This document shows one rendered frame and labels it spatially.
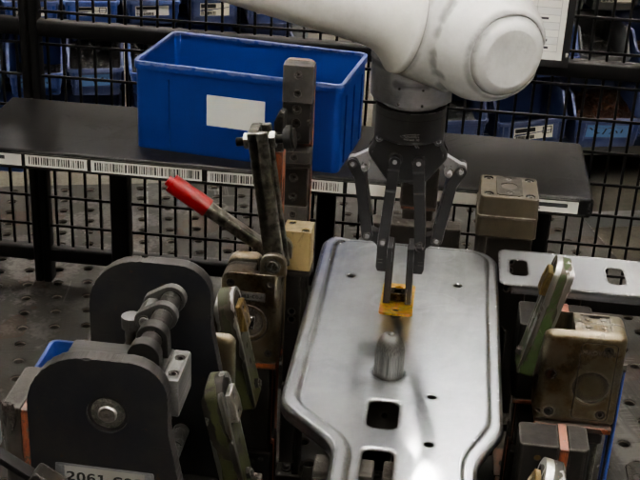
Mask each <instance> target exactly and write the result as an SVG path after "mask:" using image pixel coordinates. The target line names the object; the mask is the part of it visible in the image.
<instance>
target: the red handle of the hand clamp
mask: <svg viewBox="0 0 640 480"><path fill-rule="evenodd" d="M165 185H166V186H167V189H166V191H167V192H168V193H170V194H171V195H173V196H174V197H175V198H177V199H178V200H180V201H181V202H183V203H184V204H186V205H187V206H188V207H190V208H191V209H193V210H195V211H196V212H198V213H199V214H200V215H202V216H203V215H206V216H207V217H208V218H209V219H210V220H212V221H213V222H215V223H216V224H218V225H219V226H221V227H222V228H223V229H225V230H227V231H228V232H230V233H231V234H232V235H234V236H235V237H237V238H238V239H240V240H241V241H243V242H244V243H245V244H247V245H248V246H250V247H251V248H253V249H254V250H256V251H257V252H259V253H260V254H262V256H263V255H264V252H263V246H262V239H261V235H260V234H258V233H257V232H255V231H254V230H252V229H251V228H249V227H248V226H246V225H245V224H243V223H242V222H241V221H239V220H238V219H236V218H235V217H233V216H232V215H230V214H229V213H228V212H226V211H225V210H223V209H221V208H220V207H219V206H217V205H216V204H214V203H213V200H212V199H211V198H210V197H208V196H207V195H206V194H205V193H203V192H202V191H200V190H199V189H197V188H196V187H194V186H193V185H192V184H190V183H189V182H187V181H186V180H184V179H183V178H181V177H180V176H179V175H177V174H176V175H175V177H174V178H173V177H172V176H170V177H169V179H168V180H167V181H166V183H165Z"/></svg>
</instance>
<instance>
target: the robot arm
mask: <svg viewBox="0 0 640 480"><path fill-rule="evenodd" d="M218 1H221V2H224V3H228V4H231V5H234V6H236V7H240V8H243V9H246V10H252V11H255V12H258V13H261V14H265V15H267V16H270V17H273V18H276V19H280V20H283V21H286V22H289V23H292V24H295V25H298V26H302V27H305V28H308V29H312V30H318V31H321V32H324V33H327V34H331V35H334V36H338V37H341V38H345V39H348V40H351V41H353V42H356V43H359V44H362V45H364V46H366V47H368V48H370V49H371V74H370V94H371V95H372V97H373V98H375V99H376V107H375V124H374V136H373V138H372V140H371V141H370V146H369V147H368V148H367V149H365V150H362V151H359V152H357V151H352V152H351V153H350V155H349V159H348V163H347V165H348V167H349V169H350V172H351V174H352V176H353V178H354V181H355V188H356V196H357V204H358V211H359V219H360V227H361V234H362V238H363V239H364V240H366V241H369V240H371V241H372V242H374V243H375V244H376V246H377V253H376V265H375V267H376V269H377V270H379V271H385V284H384V295H383V303H389V302H390V290H391V281H392V271H393V259H394V249H395V237H390V226H391V219H392V213H393V207H394V200H395V194H396V188H397V184H400V183H409V184H412V185H413V202H414V238H409V244H408V256H407V271H406V287H405V305H410V304H411V296H412V282H413V274H422V272H423V271H424V262H425V250H426V248H427V247H430V246H435V247H438V246H440V245H441V244H442V240H443V236H444V233H445V229H446V225H447V223H448V219H449V216H450V209H451V206H452V202H453V198H454V195H455V192H456V188H457V186H458V185H459V184H460V182H461V181H462V180H463V178H464V177H465V176H466V174H467V162H466V160H464V159H459V160H457V159H456V158H454V157H452V156H451V155H449V154H448V148H447V146H446V144H445V140H444V138H445V127H446V116H447V104H448V103H449V102H451V100H452V98H451V96H452V94H455V95H457V96H459V97H461V98H464V99H468V100H472V101H480V102H490V101H497V100H502V99H506V98H508V97H511V96H513V95H514V94H516V93H518V92H519V91H521V90H522V89H524V88H525V87H526V86H527V85H528V84H529V83H530V82H531V80H532V79H533V78H534V76H535V73H536V70H537V68H538V66H539V64H540V61H541V58H542V54H543V48H544V46H545V44H546V32H545V28H544V24H543V20H542V18H541V15H540V13H539V11H538V9H537V8H536V6H535V5H534V3H533V2H532V0H218ZM371 158H372V160H373V161H374V163H375V164H376V166H377V167H378V169H380V171H381V172H382V174H383V175H384V177H385V178H386V179H387V182H386V188H385V195H384V202H383V208H382V214H381V221H380V228H376V227H375V226H374V224H373V216H372V208H371V200H370V185H369V178H368V169H369V168H370V160H371ZM443 164H444V165H445V170H444V174H445V176H446V177H447V178H446V181H445V185H444V188H443V192H442V195H441V199H440V203H439V206H438V210H437V213H436V217H435V220H434V224H433V228H432V230H431V231H427V232H426V181H428V180H429V179H430V178H431V176H432V175H433V174H434V173H435V172H436V171H437V170H438V169H439V168H440V167H441V166H442V165H443Z"/></svg>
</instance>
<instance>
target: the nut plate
mask: <svg viewBox="0 0 640 480"><path fill-rule="evenodd" d="M405 287H406V284H395V283H391V290H390V302H389V303H383V295H384V285H383V289H382V294H381V300H380V305H379V311H378V312H379V313H380V314H383V315H393V316H404V317H411V316H412V312H413V303H414V295H415V286H414V285H412V296H411V304H410V305H405ZM396 310H398V311H396Z"/></svg>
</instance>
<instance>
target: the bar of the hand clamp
mask: <svg viewBox="0 0 640 480"><path fill-rule="evenodd" d="M235 144H236V147H239V146H244V149H246V150H249V152H250V165H251V172H252V179H253V185H254V192H255V199H256V206H257V212H258V219H259V226H260V232H261V239H262V246H263V252H264V254H266V253H268V252H277V253H280V254H282V255H284V252H285V258H286V259H287V263H288V266H289V265H290V256H289V249H288V241H287V235H286V227H285V220H284V212H283V205H282V198H281V191H280V184H279V176H278V169H277V162H276V155H275V148H277V144H283V146H284V149H285V150H287V151H294V149H296V147H297V136H296V130H295V128H294V127H293V126H292V125H287V126H285V128H284V129H283V131H282V134H277V132H276V131H272V126H271V123H261V122H259V123H252V124H251V126H250V129H249V131H248V132H246V133H243V137H236V138H235Z"/></svg>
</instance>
